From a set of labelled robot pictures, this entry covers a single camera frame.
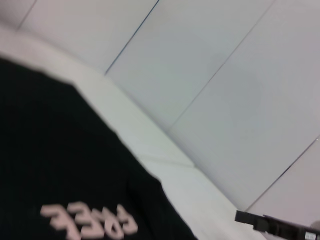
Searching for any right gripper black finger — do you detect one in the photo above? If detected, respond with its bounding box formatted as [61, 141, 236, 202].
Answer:
[234, 210, 267, 232]

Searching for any black t-shirt with FREE print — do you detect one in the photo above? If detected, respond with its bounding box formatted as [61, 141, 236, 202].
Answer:
[0, 56, 198, 240]

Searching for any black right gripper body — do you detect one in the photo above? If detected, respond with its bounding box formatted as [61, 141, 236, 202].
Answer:
[263, 214, 320, 240]

